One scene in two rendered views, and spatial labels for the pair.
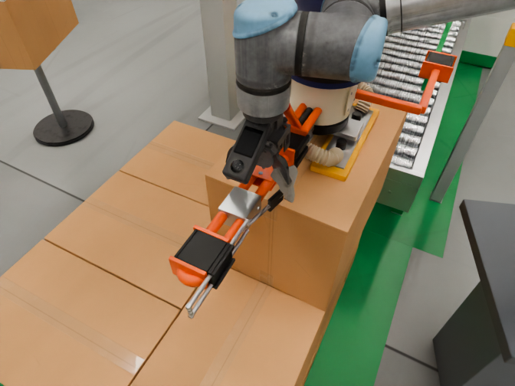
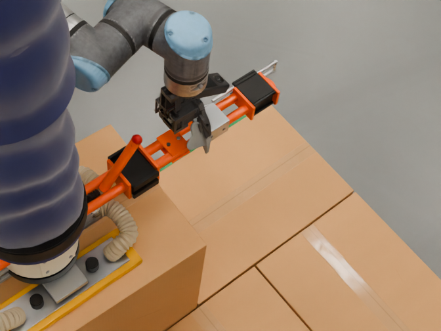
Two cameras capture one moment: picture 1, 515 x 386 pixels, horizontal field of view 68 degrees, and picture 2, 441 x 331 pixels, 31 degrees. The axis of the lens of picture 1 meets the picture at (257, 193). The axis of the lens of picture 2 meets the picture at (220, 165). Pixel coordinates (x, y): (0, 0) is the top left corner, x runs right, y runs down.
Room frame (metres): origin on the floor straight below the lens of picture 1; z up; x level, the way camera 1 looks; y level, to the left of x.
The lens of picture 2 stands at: (1.48, 0.35, 2.60)
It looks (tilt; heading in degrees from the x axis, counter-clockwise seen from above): 59 degrees down; 196
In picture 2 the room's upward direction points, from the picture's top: 9 degrees clockwise
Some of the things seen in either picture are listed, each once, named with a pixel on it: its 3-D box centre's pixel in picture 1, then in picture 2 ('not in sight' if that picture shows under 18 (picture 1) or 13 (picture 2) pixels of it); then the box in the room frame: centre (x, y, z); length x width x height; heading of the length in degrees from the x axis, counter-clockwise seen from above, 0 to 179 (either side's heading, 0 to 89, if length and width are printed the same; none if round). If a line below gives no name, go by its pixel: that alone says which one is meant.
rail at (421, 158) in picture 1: (451, 67); not in sight; (2.13, -1.16, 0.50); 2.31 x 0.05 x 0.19; 153
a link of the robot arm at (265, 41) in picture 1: (265, 44); (186, 46); (0.56, -0.01, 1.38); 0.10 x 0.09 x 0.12; 79
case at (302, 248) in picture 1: (310, 183); (54, 282); (0.90, -0.18, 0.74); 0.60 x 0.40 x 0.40; 151
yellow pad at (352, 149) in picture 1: (348, 133); not in sight; (0.88, -0.26, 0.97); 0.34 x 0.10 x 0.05; 153
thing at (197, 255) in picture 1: (201, 256); (255, 96); (0.39, 0.10, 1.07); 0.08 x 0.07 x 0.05; 153
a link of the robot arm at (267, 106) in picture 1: (261, 93); (186, 75); (0.56, -0.01, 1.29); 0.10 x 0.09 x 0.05; 63
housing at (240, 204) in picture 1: (240, 208); (209, 123); (0.51, 0.03, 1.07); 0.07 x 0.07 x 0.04; 63
